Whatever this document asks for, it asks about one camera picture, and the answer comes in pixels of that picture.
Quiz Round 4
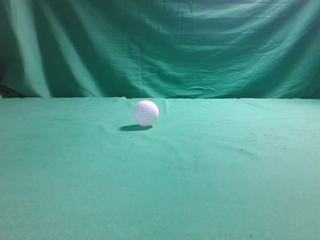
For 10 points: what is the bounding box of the white dimpled golf ball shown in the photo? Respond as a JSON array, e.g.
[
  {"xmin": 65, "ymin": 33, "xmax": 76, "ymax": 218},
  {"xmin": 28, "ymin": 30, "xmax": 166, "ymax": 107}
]
[{"xmin": 133, "ymin": 100, "xmax": 159, "ymax": 127}]

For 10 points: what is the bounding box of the green table cloth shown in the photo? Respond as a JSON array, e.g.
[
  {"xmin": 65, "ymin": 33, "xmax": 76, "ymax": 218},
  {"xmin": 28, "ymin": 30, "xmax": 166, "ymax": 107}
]
[{"xmin": 0, "ymin": 98, "xmax": 320, "ymax": 240}]

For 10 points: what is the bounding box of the green backdrop cloth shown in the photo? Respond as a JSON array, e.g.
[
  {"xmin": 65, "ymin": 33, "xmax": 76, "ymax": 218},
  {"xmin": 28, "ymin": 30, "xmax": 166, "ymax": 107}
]
[{"xmin": 0, "ymin": 0, "xmax": 320, "ymax": 99}]

